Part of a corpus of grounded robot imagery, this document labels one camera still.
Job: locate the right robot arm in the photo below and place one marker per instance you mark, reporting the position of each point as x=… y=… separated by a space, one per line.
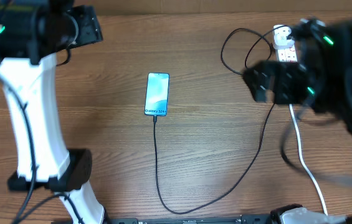
x=322 y=80

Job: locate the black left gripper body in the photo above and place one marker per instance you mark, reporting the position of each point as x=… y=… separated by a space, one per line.
x=89 y=28

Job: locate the white charger plug adapter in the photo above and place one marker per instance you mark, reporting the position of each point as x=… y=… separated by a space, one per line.
x=281 y=37

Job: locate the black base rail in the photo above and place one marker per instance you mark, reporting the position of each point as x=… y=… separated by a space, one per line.
x=244 y=219

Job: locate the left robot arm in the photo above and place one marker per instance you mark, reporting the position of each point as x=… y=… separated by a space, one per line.
x=31 y=35

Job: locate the Samsung Galaxy smartphone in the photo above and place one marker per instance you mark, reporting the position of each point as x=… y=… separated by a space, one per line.
x=156 y=103

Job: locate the cardboard panel at back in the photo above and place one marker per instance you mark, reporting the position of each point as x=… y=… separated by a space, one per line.
x=127 y=7

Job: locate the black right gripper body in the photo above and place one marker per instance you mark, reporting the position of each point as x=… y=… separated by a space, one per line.
x=294 y=89

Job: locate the white power strip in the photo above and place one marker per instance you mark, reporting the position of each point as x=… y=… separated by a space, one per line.
x=287 y=55

